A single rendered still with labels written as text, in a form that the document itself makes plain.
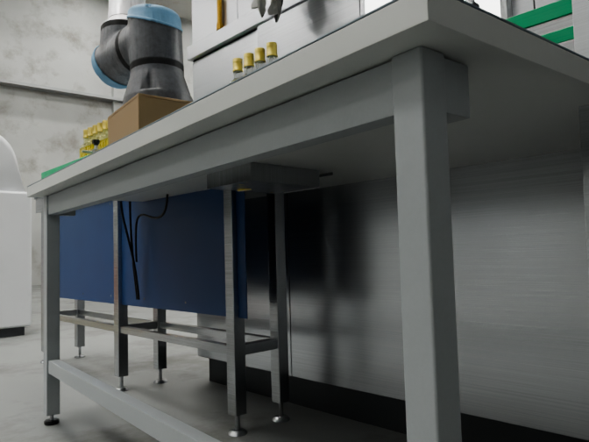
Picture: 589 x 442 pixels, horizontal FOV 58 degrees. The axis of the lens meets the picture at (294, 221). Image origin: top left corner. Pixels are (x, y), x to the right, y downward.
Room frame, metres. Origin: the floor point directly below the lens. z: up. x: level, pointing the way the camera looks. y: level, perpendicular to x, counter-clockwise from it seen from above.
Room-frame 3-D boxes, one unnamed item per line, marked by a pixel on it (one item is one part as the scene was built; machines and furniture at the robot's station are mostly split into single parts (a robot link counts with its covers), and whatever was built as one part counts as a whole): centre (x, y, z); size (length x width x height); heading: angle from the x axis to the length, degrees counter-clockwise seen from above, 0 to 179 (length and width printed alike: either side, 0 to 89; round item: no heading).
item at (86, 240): (2.14, 0.62, 0.54); 1.59 x 0.18 x 0.43; 43
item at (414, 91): (1.14, 0.30, 0.36); 1.51 x 0.09 x 0.71; 38
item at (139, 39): (1.16, 0.30, 0.99); 0.13 x 0.12 x 0.14; 46
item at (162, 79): (1.15, 0.29, 0.88); 0.15 x 0.15 x 0.10
